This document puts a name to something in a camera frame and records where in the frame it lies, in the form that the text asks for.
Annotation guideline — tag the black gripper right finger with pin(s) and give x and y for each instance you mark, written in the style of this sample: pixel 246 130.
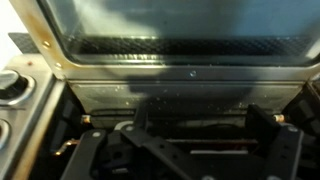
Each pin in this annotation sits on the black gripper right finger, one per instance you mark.
pixel 282 144

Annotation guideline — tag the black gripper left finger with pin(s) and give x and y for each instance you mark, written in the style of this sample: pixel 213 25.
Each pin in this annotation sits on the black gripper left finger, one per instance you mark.
pixel 135 132

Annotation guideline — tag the metal oven tray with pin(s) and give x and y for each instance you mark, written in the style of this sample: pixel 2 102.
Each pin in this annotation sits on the metal oven tray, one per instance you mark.
pixel 185 98

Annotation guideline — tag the grey toaster oven microwave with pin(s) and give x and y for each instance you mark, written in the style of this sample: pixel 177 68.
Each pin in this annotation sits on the grey toaster oven microwave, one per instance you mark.
pixel 47 135

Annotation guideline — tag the glass oven door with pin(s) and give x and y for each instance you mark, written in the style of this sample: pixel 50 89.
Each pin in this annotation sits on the glass oven door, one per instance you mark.
pixel 228 40

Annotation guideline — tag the black oven control knob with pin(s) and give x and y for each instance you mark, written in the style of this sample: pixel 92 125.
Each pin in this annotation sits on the black oven control knob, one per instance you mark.
pixel 12 84

